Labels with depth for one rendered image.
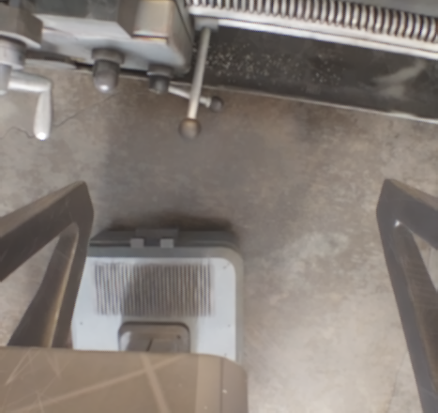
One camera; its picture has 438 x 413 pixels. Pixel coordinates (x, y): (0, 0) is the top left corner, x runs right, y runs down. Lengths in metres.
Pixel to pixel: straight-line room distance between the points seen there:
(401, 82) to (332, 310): 0.84
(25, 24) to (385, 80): 0.77
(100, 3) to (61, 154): 1.00
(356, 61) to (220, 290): 0.70
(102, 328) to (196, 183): 0.55
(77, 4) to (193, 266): 0.80
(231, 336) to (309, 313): 0.39
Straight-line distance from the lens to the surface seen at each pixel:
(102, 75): 0.57
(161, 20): 0.56
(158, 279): 1.15
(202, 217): 1.36
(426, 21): 0.69
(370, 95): 0.99
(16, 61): 0.53
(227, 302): 1.16
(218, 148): 1.33
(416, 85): 1.03
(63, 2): 0.52
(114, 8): 0.49
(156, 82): 0.75
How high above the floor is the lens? 1.33
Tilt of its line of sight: 82 degrees down
